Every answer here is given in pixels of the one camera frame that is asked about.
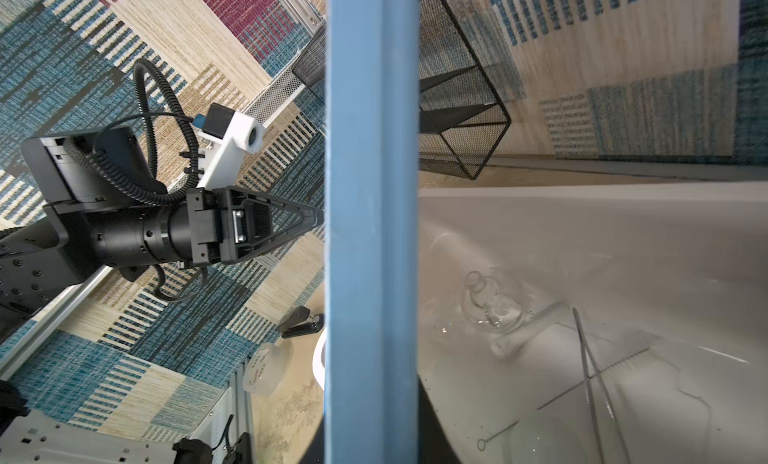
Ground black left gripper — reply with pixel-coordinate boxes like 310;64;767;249
89;186;324;268

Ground white ceramic mortar bowl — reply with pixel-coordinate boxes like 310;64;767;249
312;329;326;390

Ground blue plastic bin lid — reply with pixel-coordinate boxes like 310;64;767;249
324;0;419;463

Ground glass flask with stopper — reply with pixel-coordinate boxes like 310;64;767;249
461;267;532;335

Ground metal tweezers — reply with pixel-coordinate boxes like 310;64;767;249
571;306;632;464

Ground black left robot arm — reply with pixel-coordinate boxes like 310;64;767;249
1;58;324;338

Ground black stapler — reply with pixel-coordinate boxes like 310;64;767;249
277;305;325;339

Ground clear tape roll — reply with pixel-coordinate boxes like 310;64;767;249
242;341;293;396

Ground white plastic storage bin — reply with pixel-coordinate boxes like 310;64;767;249
418;182;767;463

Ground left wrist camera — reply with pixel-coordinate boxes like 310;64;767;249
193;104;265;190

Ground black wire shelf rack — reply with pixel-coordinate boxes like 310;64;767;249
291;0;513;181

